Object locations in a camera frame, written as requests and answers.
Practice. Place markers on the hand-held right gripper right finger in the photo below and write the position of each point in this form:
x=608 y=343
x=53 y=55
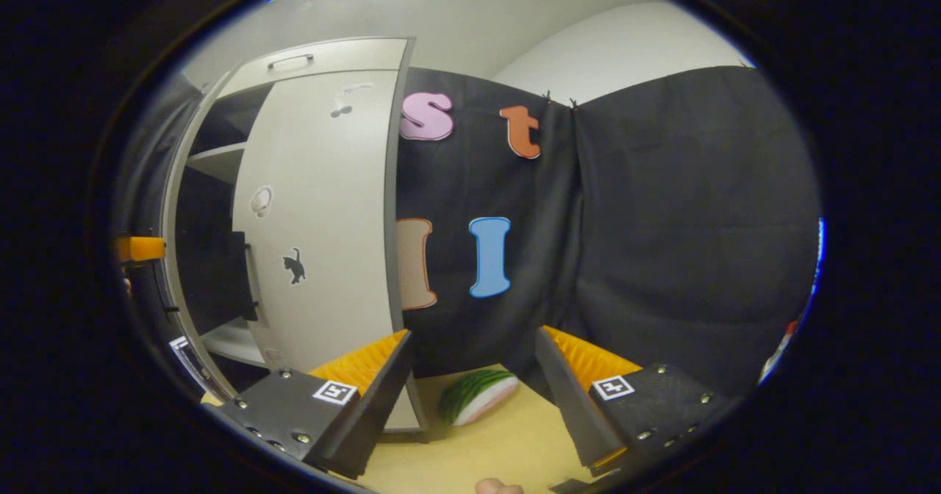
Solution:
x=570 y=398

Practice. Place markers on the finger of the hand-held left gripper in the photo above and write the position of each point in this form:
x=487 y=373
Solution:
x=187 y=358
x=143 y=248

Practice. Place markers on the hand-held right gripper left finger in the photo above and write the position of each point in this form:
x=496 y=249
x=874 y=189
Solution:
x=367 y=420

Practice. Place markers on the white and grey cabinet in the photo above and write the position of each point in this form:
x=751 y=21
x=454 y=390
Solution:
x=202 y=192

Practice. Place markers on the white cabinet door cat sticker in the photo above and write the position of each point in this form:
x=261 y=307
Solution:
x=331 y=222

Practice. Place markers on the white cabinet shelf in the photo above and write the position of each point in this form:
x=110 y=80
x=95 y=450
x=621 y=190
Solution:
x=231 y=343
x=220 y=162

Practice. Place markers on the white cabinet drawer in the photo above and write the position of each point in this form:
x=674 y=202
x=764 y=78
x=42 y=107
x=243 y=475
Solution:
x=345 y=56

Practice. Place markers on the black backdrop cloth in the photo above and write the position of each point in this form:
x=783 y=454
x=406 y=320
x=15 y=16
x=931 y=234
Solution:
x=143 y=185
x=662 y=222

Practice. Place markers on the watermelon slice toy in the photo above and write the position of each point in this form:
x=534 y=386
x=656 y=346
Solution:
x=478 y=397

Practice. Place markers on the white and red item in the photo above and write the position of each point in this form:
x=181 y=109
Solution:
x=779 y=351

